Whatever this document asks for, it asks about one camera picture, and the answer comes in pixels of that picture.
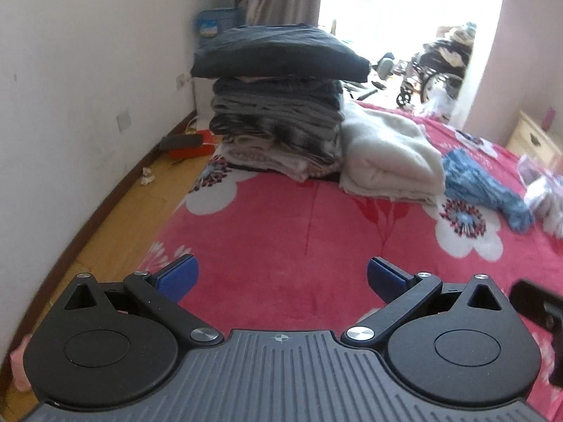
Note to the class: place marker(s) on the red and black floor item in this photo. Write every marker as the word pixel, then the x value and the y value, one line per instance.
pixel 188 145

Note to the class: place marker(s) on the blue plastic storage box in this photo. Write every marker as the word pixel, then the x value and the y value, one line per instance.
pixel 213 22

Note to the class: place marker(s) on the pink object at floor edge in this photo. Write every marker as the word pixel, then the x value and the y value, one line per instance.
pixel 19 377

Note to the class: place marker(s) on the folded white fluffy blanket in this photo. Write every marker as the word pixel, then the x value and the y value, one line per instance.
pixel 388 155

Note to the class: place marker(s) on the white plastic bag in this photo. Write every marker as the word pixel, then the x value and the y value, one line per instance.
pixel 441 105

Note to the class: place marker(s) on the black pants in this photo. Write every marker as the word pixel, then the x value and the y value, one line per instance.
pixel 292 50

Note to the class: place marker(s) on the white lilac crumpled garment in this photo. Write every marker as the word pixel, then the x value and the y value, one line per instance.
pixel 543 195

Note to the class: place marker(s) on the pink floral bedspread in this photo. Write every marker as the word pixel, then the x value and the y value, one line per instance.
pixel 276 254

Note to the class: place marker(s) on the wall power outlet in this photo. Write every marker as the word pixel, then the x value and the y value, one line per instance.
pixel 124 121

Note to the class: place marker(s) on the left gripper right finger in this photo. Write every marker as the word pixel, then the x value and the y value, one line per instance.
pixel 406 296

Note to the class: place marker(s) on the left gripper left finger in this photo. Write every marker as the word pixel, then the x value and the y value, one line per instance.
pixel 159 293

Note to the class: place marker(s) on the wheelchair loaded with clothes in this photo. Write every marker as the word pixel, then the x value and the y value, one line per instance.
pixel 441 65

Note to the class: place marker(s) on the cream nightstand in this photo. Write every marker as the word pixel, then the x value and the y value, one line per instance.
pixel 529 139

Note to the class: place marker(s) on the light blue crumpled garment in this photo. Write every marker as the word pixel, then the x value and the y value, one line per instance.
pixel 467 180

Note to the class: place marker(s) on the crumpled white paper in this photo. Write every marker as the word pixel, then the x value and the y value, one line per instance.
pixel 147 176

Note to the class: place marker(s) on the pink cup on nightstand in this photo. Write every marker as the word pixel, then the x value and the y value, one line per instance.
pixel 548 119

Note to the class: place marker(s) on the pile of folded clothes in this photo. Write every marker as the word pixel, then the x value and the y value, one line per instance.
pixel 281 124

